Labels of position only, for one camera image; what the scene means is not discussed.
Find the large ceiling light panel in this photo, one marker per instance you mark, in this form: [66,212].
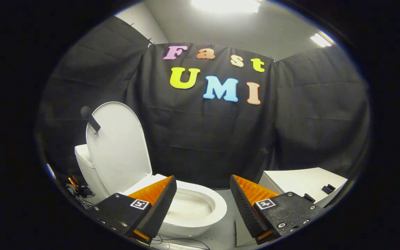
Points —
[226,5]

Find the small ceiling light panel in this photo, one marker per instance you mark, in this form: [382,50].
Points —
[321,40]

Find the black backdrop cloth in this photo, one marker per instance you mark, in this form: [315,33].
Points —
[214,139]

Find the white drawer cabinet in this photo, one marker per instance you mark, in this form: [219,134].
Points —
[297,180]

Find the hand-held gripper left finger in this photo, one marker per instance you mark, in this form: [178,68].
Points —
[161,205]

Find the white ceramic toilet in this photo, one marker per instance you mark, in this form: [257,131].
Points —
[200,208]

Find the white toilet lid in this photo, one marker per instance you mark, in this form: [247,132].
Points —
[120,149]

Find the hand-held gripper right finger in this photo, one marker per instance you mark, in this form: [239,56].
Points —
[243,208]

